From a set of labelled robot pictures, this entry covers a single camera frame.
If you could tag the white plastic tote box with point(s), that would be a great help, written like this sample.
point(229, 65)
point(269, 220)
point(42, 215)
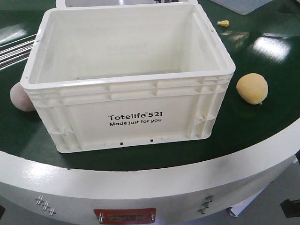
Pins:
point(127, 75)

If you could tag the yellow plush ball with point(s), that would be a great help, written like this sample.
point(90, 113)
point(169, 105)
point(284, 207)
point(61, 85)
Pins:
point(252, 88)

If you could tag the white box behind tote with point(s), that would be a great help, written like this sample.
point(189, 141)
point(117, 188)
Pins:
point(100, 3)

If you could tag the white round table rim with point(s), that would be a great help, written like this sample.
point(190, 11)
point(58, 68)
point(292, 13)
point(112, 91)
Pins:
point(177, 193)

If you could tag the red metal plate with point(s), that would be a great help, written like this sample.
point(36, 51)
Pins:
point(126, 217)

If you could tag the small yellow plush piece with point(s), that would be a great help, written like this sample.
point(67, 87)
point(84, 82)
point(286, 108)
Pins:
point(223, 23)

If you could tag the metal rods bundle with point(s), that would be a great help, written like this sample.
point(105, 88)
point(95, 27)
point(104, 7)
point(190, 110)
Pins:
point(16, 51)

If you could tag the black bracket right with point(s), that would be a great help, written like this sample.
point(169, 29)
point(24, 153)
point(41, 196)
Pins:
point(291, 208)

